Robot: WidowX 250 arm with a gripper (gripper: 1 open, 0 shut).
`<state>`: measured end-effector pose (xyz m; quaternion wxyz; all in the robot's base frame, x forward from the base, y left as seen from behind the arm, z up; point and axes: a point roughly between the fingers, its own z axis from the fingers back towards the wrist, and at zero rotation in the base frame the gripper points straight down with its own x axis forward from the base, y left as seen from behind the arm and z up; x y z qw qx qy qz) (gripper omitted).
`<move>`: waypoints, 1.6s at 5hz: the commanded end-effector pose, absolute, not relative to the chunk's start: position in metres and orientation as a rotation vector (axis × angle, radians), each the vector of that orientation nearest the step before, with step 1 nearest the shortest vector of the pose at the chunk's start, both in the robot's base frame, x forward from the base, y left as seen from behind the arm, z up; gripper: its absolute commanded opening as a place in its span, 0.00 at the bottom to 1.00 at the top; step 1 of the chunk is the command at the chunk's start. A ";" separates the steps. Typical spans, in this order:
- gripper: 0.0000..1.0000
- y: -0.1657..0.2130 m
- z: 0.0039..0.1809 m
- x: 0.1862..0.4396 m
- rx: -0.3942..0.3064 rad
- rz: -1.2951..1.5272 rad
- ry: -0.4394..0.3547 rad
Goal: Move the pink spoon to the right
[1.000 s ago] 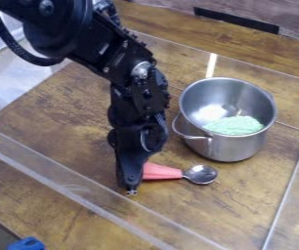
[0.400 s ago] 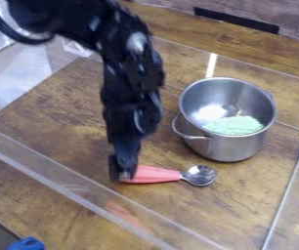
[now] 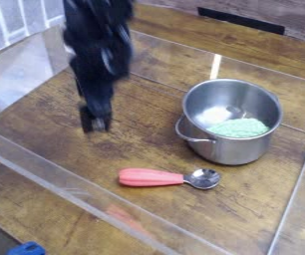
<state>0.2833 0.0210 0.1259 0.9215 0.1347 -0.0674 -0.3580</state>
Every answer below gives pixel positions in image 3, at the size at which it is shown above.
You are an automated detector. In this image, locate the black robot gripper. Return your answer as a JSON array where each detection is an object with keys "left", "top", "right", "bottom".
[{"left": 64, "top": 29, "right": 132, "bottom": 133}]

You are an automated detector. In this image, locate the pink handled metal spoon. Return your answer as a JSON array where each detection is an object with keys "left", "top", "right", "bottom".
[{"left": 118, "top": 168, "right": 220, "bottom": 190}]

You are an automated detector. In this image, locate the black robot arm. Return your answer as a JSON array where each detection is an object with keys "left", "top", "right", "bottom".
[{"left": 62, "top": 0, "right": 135, "bottom": 133}]

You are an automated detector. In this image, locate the stainless steel pot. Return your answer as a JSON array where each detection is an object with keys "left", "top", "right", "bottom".
[{"left": 175, "top": 79, "right": 283, "bottom": 165}]

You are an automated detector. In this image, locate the green food lump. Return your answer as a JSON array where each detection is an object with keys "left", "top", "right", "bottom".
[{"left": 207, "top": 119, "right": 268, "bottom": 137}]

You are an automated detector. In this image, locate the black strip on table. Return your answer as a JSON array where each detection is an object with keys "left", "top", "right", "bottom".
[{"left": 196, "top": 7, "right": 286, "bottom": 35}]

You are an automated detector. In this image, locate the blue object at corner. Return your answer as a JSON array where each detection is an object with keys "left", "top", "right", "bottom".
[{"left": 6, "top": 241, "right": 46, "bottom": 255}]

